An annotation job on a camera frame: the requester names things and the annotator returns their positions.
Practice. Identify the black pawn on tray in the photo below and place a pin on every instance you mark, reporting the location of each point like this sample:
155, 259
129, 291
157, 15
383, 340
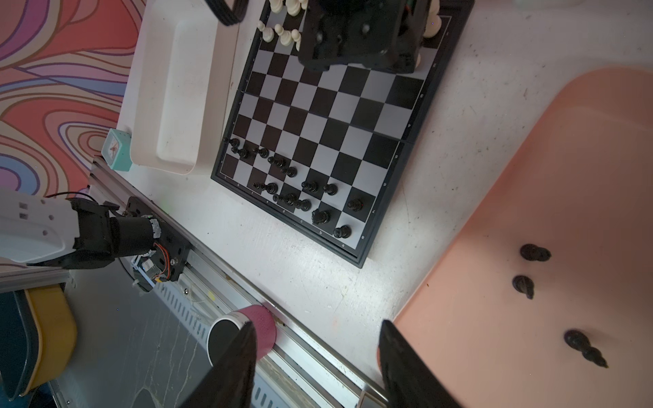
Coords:
578, 341
525, 285
534, 253

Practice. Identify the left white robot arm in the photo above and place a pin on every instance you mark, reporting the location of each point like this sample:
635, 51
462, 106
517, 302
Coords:
78, 233

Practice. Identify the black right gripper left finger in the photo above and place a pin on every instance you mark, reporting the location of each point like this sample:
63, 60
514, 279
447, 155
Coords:
229, 383

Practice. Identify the pink plastic tray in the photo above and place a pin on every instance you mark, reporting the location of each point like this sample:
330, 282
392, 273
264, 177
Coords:
544, 299

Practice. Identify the black white chess board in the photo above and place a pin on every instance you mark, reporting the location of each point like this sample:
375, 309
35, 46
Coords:
323, 152

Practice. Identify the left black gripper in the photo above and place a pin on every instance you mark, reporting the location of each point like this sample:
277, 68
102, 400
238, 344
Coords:
379, 35

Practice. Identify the teal alarm clock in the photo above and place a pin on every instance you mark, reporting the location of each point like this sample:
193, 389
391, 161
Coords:
116, 150

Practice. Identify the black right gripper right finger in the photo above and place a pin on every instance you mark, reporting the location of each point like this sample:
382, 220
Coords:
407, 380

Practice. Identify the yellow teal chair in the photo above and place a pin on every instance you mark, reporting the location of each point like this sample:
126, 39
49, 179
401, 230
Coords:
38, 337

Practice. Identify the white plastic tray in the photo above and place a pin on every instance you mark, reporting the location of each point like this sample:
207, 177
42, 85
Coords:
178, 87

